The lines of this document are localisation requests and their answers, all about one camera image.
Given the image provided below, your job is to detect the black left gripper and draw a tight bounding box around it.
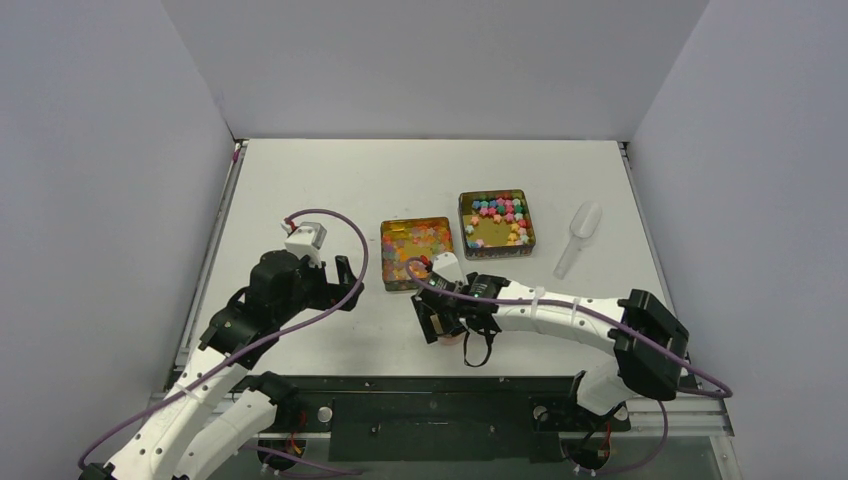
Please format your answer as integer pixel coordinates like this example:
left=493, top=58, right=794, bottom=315
left=275, top=253, right=363, bottom=324

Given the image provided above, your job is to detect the tin of translucent star candies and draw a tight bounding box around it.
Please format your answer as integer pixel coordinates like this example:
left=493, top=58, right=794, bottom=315
left=380, top=217, right=454, bottom=292

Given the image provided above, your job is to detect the clear round plastic container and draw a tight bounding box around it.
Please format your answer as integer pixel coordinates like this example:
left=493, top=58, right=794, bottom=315
left=438, top=334, right=465, bottom=346

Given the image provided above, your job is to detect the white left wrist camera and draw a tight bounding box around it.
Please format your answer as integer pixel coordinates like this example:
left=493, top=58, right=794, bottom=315
left=284, top=222, right=327, bottom=268

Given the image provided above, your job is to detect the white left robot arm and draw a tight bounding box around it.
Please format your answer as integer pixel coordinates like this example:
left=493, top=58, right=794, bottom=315
left=79, top=247, right=363, bottom=479

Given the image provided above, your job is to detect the aluminium rail frame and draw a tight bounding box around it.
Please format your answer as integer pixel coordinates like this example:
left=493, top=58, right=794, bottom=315
left=625, top=394, right=735, bottom=437

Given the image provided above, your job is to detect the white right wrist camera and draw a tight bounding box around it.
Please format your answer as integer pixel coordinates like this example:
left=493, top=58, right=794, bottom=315
left=431, top=252, right=467, bottom=285

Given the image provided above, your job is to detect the tin of pastel star candies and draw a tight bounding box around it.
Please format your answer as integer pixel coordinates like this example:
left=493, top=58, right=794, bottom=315
left=458, top=189, right=537, bottom=260

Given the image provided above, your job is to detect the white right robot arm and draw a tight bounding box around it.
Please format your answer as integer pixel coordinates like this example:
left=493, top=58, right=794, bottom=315
left=411, top=273, right=689, bottom=427

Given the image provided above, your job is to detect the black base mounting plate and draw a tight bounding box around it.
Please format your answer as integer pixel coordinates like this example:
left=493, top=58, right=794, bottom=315
left=258, top=376, right=658, bottom=463

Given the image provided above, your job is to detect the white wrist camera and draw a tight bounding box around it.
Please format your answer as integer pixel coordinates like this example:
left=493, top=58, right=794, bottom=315
left=431, top=252, right=467, bottom=285
left=284, top=222, right=327, bottom=268

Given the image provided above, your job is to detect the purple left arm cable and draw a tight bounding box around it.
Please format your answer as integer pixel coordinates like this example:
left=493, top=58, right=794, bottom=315
left=78, top=209, right=370, bottom=480

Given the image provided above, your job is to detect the clear plastic scoop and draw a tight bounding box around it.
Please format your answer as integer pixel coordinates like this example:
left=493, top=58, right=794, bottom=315
left=553, top=201, right=603, bottom=280

